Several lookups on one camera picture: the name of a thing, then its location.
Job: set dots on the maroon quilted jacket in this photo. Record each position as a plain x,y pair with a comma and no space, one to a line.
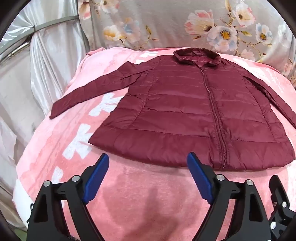
180,104

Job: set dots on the grey floral bed sheet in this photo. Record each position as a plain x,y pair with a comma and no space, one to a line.
161,23

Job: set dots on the grey metal curtain rail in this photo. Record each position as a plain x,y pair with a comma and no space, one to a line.
55,22

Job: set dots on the pink printed blanket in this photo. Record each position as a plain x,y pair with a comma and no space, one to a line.
143,185

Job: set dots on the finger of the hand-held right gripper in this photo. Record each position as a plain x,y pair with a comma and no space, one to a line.
278,194

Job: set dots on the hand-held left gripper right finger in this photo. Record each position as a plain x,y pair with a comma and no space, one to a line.
200,176

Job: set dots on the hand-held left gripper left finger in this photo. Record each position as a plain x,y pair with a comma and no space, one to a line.
96,178

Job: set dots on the white satin curtain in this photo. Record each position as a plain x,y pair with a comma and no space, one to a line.
46,62

